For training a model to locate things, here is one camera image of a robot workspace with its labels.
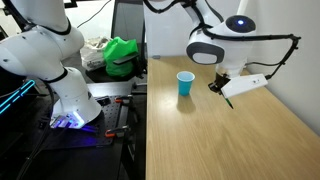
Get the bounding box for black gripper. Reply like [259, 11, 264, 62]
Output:
[208, 73, 230, 94]

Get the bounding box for green pen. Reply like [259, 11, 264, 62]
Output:
[225, 98, 234, 109]

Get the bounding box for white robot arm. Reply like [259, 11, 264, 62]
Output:
[0, 0, 255, 129]

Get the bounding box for light blue plastic cup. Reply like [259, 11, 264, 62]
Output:
[177, 71, 195, 96]

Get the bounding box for black phone on bag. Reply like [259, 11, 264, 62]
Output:
[113, 54, 138, 65]

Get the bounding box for green plastic bag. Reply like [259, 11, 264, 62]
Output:
[103, 37, 138, 77]

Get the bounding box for black office chair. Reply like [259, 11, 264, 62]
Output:
[111, 0, 147, 78]

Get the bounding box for white plastic bag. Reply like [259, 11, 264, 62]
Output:
[80, 37, 111, 71]

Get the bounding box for blue led strip device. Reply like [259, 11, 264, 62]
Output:
[0, 80, 35, 114]

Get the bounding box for white camera bar on wrist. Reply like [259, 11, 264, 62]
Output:
[221, 74, 268, 98]

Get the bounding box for white wall cable duct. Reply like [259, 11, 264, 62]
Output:
[237, 0, 249, 15]

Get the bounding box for black robot cable hose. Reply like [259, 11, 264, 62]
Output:
[143, 0, 302, 80]

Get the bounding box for orange handled clamp rear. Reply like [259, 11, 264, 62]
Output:
[114, 95, 133, 103]

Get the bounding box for orange handled clamp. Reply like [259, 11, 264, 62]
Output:
[105, 125, 130, 138]
[114, 95, 133, 103]

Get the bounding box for orange handled clamp front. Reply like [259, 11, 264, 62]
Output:
[105, 125, 130, 138]

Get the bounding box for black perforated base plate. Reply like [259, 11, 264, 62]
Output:
[41, 96, 128, 150]

